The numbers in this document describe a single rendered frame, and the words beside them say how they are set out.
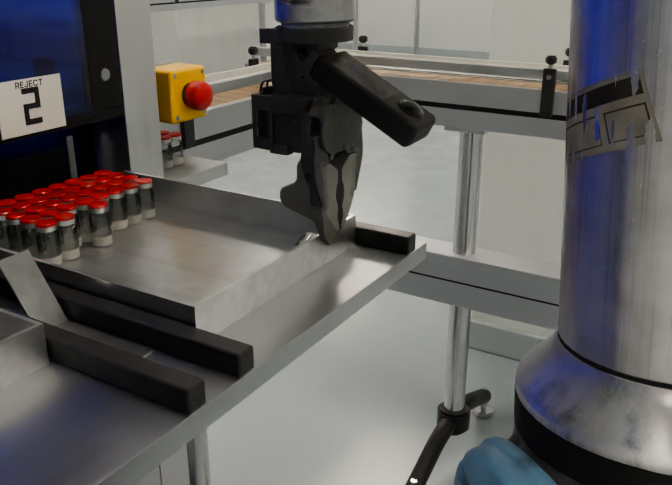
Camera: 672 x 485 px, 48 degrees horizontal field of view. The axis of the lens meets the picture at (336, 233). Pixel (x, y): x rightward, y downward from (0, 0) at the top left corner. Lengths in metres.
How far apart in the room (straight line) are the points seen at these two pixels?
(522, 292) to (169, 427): 1.20
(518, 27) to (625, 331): 1.91
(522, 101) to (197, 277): 0.92
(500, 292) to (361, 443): 0.59
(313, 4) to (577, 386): 0.48
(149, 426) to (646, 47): 0.40
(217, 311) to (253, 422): 1.46
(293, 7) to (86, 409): 0.37
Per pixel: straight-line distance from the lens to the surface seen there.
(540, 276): 1.62
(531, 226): 2.24
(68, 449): 0.53
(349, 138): 0.73
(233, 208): 0.89
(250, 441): 2.01
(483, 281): 1.67
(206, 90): 1.05
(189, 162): 1.16
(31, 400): 0.59
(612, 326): 0.26
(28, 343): 0.61
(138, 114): 1.01
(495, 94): 1.53
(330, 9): 0.68
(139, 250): 0.82
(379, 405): 2.14
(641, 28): 0.24
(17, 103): 0.89
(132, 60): 1.00
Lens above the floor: 1.18
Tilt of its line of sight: 20 degrees down
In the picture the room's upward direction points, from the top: straight up
